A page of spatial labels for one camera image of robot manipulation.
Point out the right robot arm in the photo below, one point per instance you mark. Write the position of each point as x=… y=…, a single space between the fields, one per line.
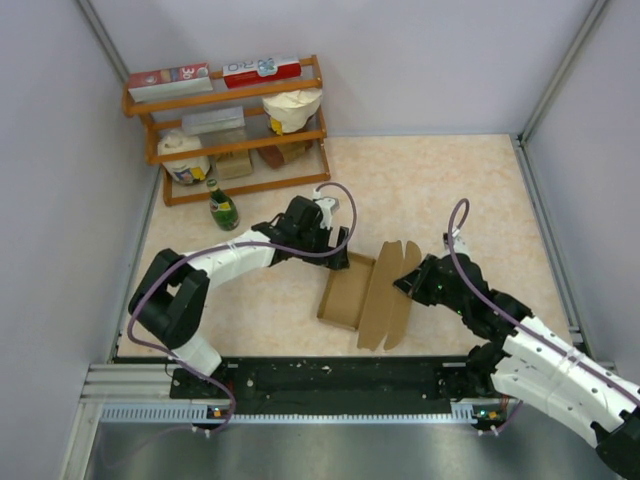
x=524 y=359

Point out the aluminium front rail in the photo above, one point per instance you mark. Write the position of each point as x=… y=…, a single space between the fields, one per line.
x=141 y=392

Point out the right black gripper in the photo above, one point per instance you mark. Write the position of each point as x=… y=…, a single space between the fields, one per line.
x=411 y=283

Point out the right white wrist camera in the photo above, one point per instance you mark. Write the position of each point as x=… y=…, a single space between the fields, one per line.
x=455 y=242

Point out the green glass bottle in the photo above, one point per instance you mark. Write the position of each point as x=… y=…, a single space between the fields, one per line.
x=222 y=207

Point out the red white wrap box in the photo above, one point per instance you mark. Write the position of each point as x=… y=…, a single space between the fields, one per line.
x=258 y=71

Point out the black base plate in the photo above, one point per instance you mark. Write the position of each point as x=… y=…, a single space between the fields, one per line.
x=384 y=385

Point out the brown cardboard box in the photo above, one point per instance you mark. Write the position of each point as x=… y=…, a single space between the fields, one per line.
x=363 y=297

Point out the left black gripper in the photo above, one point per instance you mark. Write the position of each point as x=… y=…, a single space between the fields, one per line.
x=340 y=239

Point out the brown bread pieces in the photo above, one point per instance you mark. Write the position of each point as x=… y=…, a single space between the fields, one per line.
x=276 y=156

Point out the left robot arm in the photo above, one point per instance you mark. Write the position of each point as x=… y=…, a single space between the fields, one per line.
x=169 y=301

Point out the red grey foil box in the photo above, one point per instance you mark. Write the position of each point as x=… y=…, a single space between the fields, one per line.
x=171 y=82

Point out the white paper bag upper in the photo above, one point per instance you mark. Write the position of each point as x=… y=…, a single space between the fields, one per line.
x=288 y=112

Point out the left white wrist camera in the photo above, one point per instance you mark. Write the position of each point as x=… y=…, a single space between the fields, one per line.
x=328 y=207

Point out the wooden shelf rack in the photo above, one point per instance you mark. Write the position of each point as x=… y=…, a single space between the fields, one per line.
x=253 y=126

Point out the clear plastic box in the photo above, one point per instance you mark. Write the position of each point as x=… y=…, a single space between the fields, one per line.
x=213 y=120

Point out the tan cardboard packet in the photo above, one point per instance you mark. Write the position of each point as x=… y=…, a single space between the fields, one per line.
x=233 y=164

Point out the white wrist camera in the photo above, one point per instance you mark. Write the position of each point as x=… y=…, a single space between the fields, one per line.
x=455 y=242
x=328 y=207

